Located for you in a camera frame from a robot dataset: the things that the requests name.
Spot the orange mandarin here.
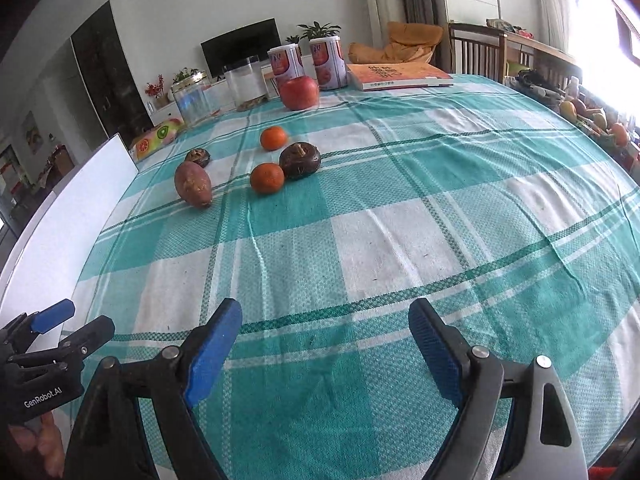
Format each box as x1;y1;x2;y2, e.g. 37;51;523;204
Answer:
260;126;289;152
250;162;285;195

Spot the white cardboard box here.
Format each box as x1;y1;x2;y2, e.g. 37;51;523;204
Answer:
0;133;140;321

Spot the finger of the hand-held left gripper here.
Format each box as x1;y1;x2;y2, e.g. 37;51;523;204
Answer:
0;299;76;356
7;316;116;369

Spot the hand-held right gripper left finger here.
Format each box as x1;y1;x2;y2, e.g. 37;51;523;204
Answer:
64;298;244;480

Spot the pink printed can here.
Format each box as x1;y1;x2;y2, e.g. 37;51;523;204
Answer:
268;44;306;83
309;36;348;91

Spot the orange cover book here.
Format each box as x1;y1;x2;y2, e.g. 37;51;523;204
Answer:
346;63;454;92

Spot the green leafy houseplant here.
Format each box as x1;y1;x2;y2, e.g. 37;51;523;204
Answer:
285;21;342;45

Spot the black television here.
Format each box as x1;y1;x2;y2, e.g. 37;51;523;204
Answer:
201;18;282;78

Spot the clear glass jar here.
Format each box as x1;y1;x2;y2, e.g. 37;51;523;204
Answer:
223;55;268;109

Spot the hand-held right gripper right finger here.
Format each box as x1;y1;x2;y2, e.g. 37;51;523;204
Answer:
408;298;588;480

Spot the person's left hand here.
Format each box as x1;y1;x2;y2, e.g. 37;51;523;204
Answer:
7;409;64;479

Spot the green white checked tablecloth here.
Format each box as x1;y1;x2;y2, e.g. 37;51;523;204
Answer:
60;74;640;480

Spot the light patterned curtain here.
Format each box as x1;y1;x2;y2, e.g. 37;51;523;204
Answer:
359;0;407;45

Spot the orange cushion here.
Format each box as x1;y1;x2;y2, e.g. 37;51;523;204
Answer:
348;22;444;66

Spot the purple sweet potato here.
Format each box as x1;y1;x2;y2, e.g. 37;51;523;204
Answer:
174;161;214;209

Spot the dark glass door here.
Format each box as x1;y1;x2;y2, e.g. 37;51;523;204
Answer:
70;0;153;139

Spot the fruit print packet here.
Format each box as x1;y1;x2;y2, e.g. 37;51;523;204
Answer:
129;118;185;162

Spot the pile of assorted fruit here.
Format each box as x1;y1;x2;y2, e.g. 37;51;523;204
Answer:
559;99;633;153

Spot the clear jar with lid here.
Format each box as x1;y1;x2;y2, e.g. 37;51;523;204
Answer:
171;79;211;127

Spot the red apple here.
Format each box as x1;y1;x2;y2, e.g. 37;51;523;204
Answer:
279;75;320;111

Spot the wooden chair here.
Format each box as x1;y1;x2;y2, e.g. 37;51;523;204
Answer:
448;22;508;83

